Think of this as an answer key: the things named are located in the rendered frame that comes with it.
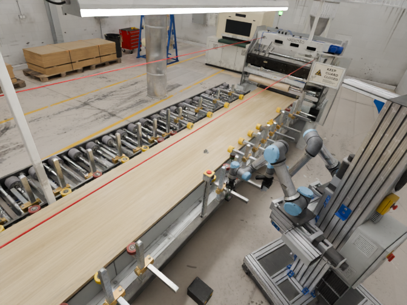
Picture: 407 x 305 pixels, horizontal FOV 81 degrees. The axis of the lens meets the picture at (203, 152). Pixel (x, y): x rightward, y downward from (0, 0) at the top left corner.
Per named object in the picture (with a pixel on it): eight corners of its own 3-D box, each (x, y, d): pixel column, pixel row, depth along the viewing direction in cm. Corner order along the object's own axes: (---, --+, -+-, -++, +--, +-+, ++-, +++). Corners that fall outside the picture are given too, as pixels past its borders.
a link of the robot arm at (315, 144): (330, 147, 184) (288, 187, 210) (325, 140, 193) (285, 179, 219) (318, 141, 181) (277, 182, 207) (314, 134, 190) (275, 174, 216)
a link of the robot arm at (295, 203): (310, 207, 175) (284, 138, 169) (301, 218, 166) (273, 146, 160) (295, 207, 184) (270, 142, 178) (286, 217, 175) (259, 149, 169)
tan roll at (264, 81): (317, 99, 419) (320, 92, 412) (315, 101, 410) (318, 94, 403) (245, 77, 481) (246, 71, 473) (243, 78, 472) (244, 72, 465)
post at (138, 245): (146, 281, 174) (143, 241, 146) (142, 285, 171) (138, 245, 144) (143, 278, 175) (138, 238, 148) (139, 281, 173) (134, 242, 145)
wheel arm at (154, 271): (178, 290, 156) (178, 287, 153) (175, 294, 153) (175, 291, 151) (133, 251, 175) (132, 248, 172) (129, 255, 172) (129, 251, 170)
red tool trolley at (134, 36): (142, 51, 957) (141, 28, 910) (131, 54, 899) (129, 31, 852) (132, 49, 970) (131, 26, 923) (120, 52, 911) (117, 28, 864)
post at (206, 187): (206, 215, 223) (211, 178, 197) (203, 218, 219) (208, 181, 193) (202, 212, 225) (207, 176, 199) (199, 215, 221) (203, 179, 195)
